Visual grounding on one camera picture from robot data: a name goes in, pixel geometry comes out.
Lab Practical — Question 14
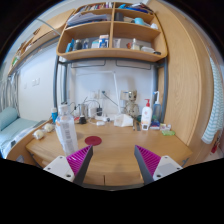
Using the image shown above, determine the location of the wrapped round bun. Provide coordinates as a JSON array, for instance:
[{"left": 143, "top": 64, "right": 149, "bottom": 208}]
[
  {"left": 32, "top": 129, "right": 46, "bottom": 140},
  {"left": 43, "top": 122, "right": 55, "bottom": 133}
]

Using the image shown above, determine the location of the wooden shelf unit with items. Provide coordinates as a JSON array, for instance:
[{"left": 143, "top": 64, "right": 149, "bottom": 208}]
[{"left": 55, "top": 1, "right": 168, "bottom": 63}]

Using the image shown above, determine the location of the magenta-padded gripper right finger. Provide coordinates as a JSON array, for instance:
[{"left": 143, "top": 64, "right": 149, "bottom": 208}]
[{"left": 133, "top": 144, "right": 184, "bottom": 186}]

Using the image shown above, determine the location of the small white box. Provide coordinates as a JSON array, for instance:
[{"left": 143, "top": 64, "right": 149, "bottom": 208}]
[{"left": 119, "top": 90, "right": 129, "bottom": 101}]

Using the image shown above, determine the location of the black handheld device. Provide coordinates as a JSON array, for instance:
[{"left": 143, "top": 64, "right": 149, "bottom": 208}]
[{"left": 77, "top": 103, "right": 88, "bottom": 125}]

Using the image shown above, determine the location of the tall wooden cabinet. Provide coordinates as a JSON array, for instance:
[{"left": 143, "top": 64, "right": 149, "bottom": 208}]
[{"left": 146, "top": 0, "right": 216, "bottom": 164}]

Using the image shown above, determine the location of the grey metal frame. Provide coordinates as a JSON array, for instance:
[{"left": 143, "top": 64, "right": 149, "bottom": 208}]
[{"left": 52, "top": 54, "right": 168, "bottom": 123}]

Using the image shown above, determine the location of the white lotion bottle red pump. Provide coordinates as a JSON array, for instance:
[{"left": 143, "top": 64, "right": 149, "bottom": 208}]
[{"left": 140, "top": 98, "right": 153, "bottom": 131}]

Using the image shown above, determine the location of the white metal bed headboard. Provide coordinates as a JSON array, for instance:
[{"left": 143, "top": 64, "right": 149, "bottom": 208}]
[{"left": 0, "top": 71, "right": 20, "bottom": 113}]

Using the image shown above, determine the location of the bed with teal sheet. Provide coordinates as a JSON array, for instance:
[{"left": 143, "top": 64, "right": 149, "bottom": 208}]
[{"left": 0, "top": 118, "right": 42, "bottom": 158}]

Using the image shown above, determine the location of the white paper bag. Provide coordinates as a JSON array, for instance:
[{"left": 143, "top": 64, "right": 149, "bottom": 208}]
[{"left": 113, "top": 113, "right": 134, "bottom": 128}]

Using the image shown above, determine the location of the clear plastic water bottle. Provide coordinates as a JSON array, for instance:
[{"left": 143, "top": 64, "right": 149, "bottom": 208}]
[{"left": 54, "top": 104, "right": 80, "bottom": 157}]

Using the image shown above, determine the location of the wooden tree figurine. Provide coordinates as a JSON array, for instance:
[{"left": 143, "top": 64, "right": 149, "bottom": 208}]
[{"left": 123, "top": 89, "right": 140, "bottom": 118}]

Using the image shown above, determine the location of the flat round red coaster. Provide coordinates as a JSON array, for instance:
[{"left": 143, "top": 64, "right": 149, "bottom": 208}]
[{"left": 84, "top": 135, "right": 103, "bottom": 147}]

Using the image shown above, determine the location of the white desk lamp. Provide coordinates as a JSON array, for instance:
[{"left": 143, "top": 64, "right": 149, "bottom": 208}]
[{"left": 74, "top": 69, "right": 122, "bottom": 114}]

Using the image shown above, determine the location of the blue tube with white cap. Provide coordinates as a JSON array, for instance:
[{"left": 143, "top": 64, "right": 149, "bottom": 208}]
[{"left": 50, "top": 107, "right": 59, "bottom": 124}]

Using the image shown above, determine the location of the white wall socket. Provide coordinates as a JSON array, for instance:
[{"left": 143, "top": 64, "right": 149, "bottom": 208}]
[{"left": 98, "top": 89, "right": 111, "bottom": 100}]

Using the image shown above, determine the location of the wooden loft bed board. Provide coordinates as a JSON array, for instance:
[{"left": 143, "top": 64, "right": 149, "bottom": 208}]
[{"left": 8, "top": 8, "right": 76, "bottom": 76}]

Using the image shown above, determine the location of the green packet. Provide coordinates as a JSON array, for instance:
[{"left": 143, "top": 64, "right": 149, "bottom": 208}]
[{"left": 160, "top": 129, "right": 176, "bottom": 137}]

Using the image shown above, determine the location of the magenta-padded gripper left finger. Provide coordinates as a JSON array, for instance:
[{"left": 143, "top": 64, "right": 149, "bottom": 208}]
[{"left": 43, "top": 144, "right": 94, "bottom": 187}]

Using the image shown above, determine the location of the blue pump bottle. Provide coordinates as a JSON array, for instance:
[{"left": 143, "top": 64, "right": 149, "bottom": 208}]
[{"left": 152, "top": 90, "right": 163, "bottom": 123}]

